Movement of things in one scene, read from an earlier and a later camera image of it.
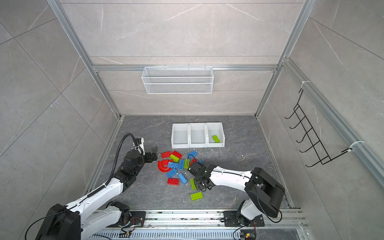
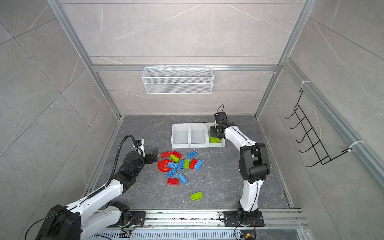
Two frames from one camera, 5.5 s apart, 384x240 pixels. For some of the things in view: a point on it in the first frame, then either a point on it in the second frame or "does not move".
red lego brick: [193, 160] does not move
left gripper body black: [149, 159] does not move
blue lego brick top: [193, 153] does not move
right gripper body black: [198, 183] -> [214, 131]
